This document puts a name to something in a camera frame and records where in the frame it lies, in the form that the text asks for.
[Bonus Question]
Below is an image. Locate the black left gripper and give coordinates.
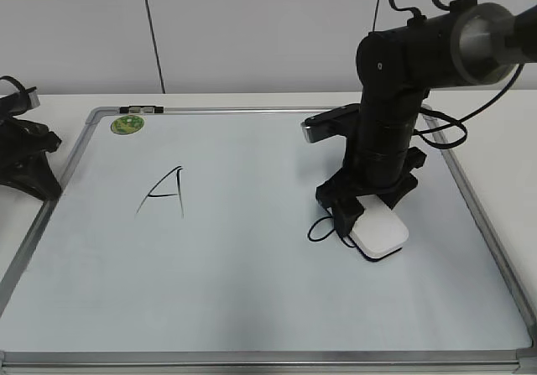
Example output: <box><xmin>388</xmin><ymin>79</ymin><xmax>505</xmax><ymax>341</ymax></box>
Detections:
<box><xmin>1</xmin><ymin>117</ymin><xmax>62</xmax><ymax>201</ymax></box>

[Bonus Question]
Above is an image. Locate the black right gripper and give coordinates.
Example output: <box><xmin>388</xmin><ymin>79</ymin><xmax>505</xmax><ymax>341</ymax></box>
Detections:
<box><xmin>315</xmin><ymin>147</ymin><xmax>426</xmax><ymax>237</ymax></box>

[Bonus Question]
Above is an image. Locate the white board eraser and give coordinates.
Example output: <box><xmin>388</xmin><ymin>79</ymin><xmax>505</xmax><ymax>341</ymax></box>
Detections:
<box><xmin>349</xmin><ymin>195</ymin><xmax>409</xmax><ymax>262</ymax></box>

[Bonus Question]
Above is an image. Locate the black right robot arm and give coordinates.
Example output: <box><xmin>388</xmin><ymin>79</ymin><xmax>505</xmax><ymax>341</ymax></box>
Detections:
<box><xmin>302</xmin><ymin>0</ymin><xmax>536</xmax><ymax>237</ymax></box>

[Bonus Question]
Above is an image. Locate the round green sticker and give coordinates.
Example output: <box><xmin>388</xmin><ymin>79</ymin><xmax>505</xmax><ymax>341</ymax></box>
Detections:
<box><xmin>110</xmin><ymin>115</ymin><xmax>144</xmax><ymax>136</ymax></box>

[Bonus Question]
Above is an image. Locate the black grey hanging clip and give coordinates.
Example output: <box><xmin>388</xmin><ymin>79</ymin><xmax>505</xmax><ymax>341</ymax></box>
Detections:
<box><xmin>119</xmin><ymin>106</ymin><xmax>164</xmax><ymax>114</ymax></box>

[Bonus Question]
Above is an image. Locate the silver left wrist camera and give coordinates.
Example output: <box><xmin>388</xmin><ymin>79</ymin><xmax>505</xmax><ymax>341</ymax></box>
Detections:
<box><xmin>1</xmin><ymin>86</ymin><xmax>40</xmax><ymax>118</ymax></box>

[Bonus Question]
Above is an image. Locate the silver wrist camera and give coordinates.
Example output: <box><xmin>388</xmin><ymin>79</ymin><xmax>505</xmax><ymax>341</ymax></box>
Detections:
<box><xmin>1</xmin><ymin>86</ymin><xmax>40</xmax><ymax>118</ymax></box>
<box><xmin>301</xmin><ymin>103</ymin><xmax>361</xmax><ymax>143</ymax></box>

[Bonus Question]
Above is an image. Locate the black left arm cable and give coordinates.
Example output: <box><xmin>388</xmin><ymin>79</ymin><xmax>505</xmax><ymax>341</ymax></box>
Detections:
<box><xmin>0</xmin><ymin>75</ymin><xmax>29</xmax><ymax>95</ymax></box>

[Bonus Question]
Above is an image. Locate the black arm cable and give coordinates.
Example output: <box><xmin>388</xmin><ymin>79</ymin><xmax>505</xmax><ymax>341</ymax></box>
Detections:
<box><xmin>388</xmin><ymin>0</ymin><xmax>525</xmax><ymax>152</ymax></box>
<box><xmin>0</xmin><ymin>75</ymin><xmax>29</xmax><ymax>95</ymax></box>

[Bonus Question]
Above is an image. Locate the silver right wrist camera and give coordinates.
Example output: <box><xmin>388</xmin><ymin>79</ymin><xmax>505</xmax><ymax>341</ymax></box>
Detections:
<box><xmin>301</xmin><ymin>103</ymin><xmax>361</xmax><ymax>143</ymax></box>

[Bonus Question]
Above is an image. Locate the white board with aluminium frame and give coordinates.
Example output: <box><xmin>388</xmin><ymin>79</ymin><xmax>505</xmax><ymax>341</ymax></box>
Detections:
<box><xmin>1</xmin><ymin>107</ymin><xmax>534</xmax><ymax>373</ymax></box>

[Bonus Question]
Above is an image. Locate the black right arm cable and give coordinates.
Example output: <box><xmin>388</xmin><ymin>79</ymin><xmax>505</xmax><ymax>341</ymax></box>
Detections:
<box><xmin>388</xmin><ymin>0</ymin><xmax>525</xmax><ymax>152</ymax></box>

